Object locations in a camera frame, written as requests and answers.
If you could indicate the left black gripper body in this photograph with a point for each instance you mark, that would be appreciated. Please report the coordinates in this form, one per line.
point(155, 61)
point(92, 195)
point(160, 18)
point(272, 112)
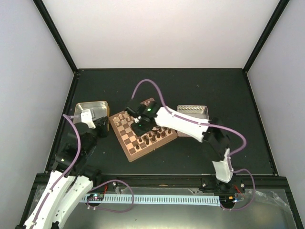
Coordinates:
point(103, 133)

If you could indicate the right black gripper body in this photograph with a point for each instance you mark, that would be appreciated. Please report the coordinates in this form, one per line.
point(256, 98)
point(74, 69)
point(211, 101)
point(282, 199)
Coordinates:
point(142, 129)

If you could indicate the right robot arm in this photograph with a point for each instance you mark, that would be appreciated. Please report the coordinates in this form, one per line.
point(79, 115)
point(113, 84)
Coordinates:
point(216, 142)

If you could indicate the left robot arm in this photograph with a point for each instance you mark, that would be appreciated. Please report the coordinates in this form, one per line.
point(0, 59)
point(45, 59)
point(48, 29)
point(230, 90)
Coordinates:
point(70, 179)

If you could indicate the white chess pieces row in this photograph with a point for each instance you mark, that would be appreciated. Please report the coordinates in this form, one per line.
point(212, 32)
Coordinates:
point(121, 119)

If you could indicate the wooden chess board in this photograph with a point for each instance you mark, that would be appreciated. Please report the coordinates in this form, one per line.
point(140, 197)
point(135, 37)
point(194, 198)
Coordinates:
point(130, 143)

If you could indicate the small circuit board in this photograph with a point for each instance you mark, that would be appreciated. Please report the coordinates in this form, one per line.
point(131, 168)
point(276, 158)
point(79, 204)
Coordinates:
point(96, 197)

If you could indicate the yellow-rimmed metal tin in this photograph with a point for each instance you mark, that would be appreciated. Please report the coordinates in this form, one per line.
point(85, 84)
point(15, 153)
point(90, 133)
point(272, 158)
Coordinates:
point(98, 109)

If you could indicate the pink-rimmed metal tin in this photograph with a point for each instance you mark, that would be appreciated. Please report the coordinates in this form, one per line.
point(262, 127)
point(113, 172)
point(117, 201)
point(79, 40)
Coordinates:
point(197, 111)

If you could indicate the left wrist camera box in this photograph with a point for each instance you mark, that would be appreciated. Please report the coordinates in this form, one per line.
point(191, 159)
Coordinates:
point(86, 117)

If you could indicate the light blue cable duct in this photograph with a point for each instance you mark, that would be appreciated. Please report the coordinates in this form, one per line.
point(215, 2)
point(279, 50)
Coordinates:
point(156, 199)

